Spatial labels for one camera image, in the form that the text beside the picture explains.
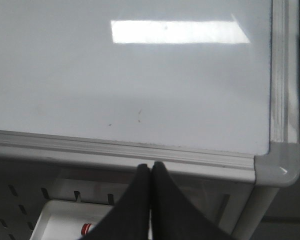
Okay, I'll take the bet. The white whiteboard with aluminium frame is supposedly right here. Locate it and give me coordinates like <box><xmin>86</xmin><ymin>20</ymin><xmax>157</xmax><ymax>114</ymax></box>
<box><xmin>0</xmin><ymin>0</ymin><xmax>300</xmax><ymax>188</ymax></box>

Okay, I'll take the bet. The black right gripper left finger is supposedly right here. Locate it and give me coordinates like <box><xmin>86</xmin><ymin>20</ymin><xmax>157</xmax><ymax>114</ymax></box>
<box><xmin>82</xmin><ymin>164</ymin><xmax>151</xmax><ymax>240</ymax></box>

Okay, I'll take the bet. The red capped marker in tray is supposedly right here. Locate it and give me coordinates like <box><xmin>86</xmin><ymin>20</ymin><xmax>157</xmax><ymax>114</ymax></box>
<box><xmin>80</xmin><ymin>223</ymin><xmax>95</xmax><ymax>236</ymax></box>

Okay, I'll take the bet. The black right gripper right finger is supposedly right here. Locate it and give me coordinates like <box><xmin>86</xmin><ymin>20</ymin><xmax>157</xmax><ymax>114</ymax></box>
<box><xmin>151</xmin><ymin>161</ymin><xmax>232</xmax><ymax>240</ymax></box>

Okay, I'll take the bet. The white marker tray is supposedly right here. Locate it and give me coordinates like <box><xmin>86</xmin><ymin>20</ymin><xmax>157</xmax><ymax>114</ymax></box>
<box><xmin>30</xmin><ymin>200</ymin><xmax>113</xmax><ymax>240</ymax></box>

